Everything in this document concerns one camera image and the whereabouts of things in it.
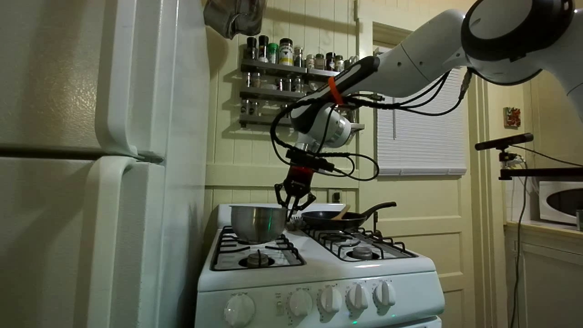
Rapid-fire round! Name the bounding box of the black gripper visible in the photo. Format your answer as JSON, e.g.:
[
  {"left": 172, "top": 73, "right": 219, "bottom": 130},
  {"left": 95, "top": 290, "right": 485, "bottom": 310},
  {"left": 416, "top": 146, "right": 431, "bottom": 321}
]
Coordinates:
[{"left": 274, "top": 148, "right": 319, "bottom": 223}]

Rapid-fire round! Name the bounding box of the silver metal bowl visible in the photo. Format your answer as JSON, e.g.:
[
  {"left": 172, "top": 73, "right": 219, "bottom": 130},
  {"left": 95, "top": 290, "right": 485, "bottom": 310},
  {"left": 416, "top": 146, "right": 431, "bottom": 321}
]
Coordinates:
[{"left": 230, "top": 205, "right": 290, "bottom": 245}]

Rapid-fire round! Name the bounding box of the black frying pan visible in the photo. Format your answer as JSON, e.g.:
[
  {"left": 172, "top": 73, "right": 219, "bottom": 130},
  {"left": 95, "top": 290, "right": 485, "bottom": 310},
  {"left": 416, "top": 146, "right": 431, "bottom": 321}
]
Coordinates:
[{"left": 299, "top": 201, "right": 400, "bottom": 234}]

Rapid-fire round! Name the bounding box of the wooden spatula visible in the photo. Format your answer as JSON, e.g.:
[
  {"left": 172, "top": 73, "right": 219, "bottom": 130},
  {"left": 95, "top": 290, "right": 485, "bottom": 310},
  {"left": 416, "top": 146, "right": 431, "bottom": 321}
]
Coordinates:
[{"left": 327, "top": 205, "right": 352, "bottom": 223}]

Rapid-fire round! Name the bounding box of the black stove grate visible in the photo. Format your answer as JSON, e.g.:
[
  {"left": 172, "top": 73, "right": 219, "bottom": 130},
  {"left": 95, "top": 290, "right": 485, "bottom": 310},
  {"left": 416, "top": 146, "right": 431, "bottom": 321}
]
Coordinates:
[
  {"left": 210, "top": 225, "right": 309, "bottom": 274},
  {"left": 310, "top": 226, "right": 420, "bottom": 265}
]

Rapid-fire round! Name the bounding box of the round gas burner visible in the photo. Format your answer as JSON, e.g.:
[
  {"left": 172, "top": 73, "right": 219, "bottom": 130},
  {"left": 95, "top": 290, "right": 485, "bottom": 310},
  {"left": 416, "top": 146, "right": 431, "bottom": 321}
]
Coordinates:
[
  {"left": 349, "top": 245, "right": 381, "bottom": 263},
  {"left": 237, "top": 250, "right": 278, "bottom": 270}
]

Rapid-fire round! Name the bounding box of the white gas stove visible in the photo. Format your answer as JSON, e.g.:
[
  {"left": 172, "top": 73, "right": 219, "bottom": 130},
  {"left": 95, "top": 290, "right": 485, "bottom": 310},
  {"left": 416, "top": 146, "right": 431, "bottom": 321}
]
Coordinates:
[{"left": 196, "top": 201, "right": 449, "bottom": 328}]

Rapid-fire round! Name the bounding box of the white stove knob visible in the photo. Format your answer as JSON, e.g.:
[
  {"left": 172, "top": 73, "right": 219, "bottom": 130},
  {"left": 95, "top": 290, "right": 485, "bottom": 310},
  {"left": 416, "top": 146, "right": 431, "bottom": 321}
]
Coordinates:
[
  {"left": 316, "top": 283, "right": 343, "bottom": 316},
  {"left": 287, "top": 288, "right": 314, "bottom": 319},
  {"left": 345, "top": 281, "right": 372, "bottom": 314},
  {"left": 372, "top": 279, "right": 398, "bottom": 310},
  {"left": 219, "top": 294, "right": 258, "bottom": 328}
]

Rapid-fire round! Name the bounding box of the cream panel door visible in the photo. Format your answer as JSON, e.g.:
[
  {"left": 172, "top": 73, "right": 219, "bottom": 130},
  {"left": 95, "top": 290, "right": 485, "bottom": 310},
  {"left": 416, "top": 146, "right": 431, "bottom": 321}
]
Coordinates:
[{"left": 363, "top": 21, "right": 496, "bottom": 328}]

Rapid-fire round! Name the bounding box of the white window blind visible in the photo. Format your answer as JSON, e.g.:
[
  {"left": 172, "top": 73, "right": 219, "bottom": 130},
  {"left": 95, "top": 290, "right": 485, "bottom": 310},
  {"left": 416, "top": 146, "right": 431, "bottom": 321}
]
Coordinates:
[{"left": 372, "top": 48, "right": 471, "bottom": 179}]

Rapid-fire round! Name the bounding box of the large white spice jar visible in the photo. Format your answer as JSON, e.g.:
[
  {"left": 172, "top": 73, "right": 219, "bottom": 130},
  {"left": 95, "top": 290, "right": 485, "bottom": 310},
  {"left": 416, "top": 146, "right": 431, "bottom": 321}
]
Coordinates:
[{"left": 278, "top": 37, "right": 296, "bottom": 68}]

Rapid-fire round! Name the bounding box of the dark spice jar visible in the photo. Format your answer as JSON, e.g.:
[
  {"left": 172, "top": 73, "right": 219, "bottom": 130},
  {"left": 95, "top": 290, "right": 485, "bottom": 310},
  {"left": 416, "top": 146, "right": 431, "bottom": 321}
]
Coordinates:
[
  {"left": 245, "top": 35, "right": 259, "bottom": 62},
  {"left": 258, "top": 33, "right": 270, "bottom": 64}
]

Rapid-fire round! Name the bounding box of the grey cloth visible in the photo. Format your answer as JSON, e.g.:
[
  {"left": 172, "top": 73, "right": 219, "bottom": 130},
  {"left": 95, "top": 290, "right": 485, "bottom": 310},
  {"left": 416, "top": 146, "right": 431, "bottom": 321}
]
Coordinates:
[{"left": 203, "top": 0, "right": 268, "bottom": 41}]

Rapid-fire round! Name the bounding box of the white refrigerator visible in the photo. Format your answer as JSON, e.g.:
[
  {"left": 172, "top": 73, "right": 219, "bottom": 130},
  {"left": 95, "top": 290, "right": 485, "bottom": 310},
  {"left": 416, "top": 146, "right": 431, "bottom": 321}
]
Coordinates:
[{"left": 0, "top": 0, "right": 212, "bottom": 328}]

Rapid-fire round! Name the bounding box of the black shelf bar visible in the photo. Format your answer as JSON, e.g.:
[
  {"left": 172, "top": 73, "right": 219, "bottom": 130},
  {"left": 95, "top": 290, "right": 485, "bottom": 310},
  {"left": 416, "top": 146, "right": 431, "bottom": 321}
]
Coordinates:
[{"left": 498, "top": 166, "right": 583, "bottom": 183}]

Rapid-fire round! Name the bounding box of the white microwave oven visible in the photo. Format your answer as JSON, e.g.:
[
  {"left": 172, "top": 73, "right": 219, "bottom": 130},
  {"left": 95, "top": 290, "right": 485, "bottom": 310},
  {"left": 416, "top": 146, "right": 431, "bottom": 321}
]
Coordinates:
[{"left": 536, "top": 179, "right": 583, "bottom": 228}]

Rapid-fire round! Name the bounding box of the cream side cabinet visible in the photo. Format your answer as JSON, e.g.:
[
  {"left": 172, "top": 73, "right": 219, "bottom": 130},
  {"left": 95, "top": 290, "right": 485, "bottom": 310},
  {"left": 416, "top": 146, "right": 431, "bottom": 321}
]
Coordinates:
[{"left": 502, "top": 221, "right": 583, "bottom": 328}]

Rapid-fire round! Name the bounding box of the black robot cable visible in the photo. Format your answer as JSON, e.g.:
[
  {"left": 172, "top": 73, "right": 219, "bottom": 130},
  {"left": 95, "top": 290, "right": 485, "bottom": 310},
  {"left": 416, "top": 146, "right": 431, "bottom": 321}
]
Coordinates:
[{"left": 268, "top": 70, "right": 476, "bottom": 185}]

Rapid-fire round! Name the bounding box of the metal wall spice rack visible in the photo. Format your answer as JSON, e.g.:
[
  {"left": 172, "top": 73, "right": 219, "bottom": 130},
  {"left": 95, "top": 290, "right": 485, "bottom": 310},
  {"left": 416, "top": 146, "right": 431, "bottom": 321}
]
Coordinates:
[{"left": 237, "top": 59, "right": 367, "bottom": 135}]

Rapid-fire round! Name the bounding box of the orange arm strap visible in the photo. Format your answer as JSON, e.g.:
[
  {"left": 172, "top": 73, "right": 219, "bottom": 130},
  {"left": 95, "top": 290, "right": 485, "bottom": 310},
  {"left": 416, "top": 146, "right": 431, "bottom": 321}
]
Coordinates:
[{"left": 325, "top": 79, "right": 345, "bottom": 110}]

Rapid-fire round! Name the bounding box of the hanging black cable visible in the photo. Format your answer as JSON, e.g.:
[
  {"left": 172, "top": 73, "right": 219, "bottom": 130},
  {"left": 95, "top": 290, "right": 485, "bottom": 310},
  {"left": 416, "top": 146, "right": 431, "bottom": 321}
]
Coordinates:
[{"left": 507, "top": 175, "right": 533, "bottom": 328}]

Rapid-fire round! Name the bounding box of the red wall ornament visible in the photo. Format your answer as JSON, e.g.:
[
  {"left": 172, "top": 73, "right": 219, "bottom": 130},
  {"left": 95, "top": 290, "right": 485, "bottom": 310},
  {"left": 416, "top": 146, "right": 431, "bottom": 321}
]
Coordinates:
[{"left": 502, "top": 106, "right": 524, "bottom": 132}]

